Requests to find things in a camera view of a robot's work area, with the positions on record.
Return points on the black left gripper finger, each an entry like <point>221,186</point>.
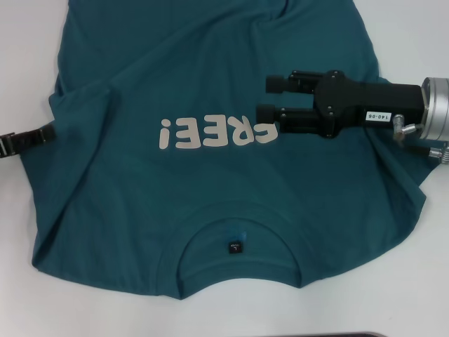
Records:
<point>31,138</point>

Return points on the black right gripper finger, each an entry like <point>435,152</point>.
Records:
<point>301,82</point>
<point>301,121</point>

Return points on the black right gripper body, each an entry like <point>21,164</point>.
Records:
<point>379,96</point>

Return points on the teal t-shirt with FREE print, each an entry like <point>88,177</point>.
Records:
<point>210,70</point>

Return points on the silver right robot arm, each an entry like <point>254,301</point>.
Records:
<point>438,109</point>

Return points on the silver elbow connector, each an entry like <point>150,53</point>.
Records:
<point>398,128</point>

